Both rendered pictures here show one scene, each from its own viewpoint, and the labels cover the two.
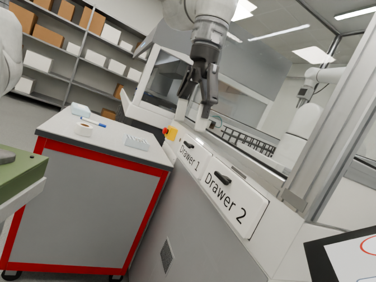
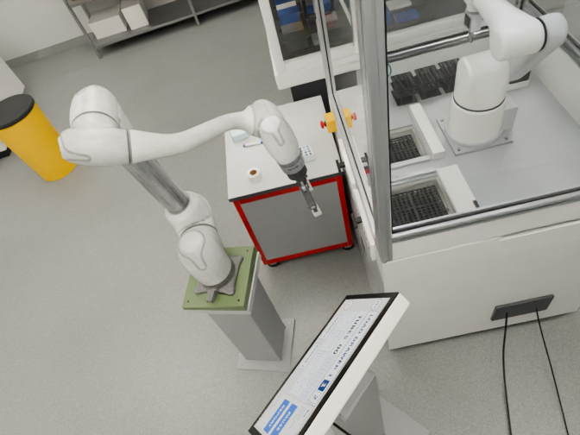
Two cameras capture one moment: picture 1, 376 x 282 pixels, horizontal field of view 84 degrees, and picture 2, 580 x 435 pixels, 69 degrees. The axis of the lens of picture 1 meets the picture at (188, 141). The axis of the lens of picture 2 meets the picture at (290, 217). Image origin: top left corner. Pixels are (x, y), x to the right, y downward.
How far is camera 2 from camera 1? 134 cm
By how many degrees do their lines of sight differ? 49
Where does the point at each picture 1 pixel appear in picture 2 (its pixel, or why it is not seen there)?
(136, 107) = (285, 74)
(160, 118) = (319, 68)
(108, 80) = not seen: outside the picture
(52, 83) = not seen: outside the picture
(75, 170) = (268, 205)
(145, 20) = not seen: outside the picture
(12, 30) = (199, 208)
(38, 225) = (269, 239)
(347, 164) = (388, 240)
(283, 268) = (387, 277)
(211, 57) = (299, 178)
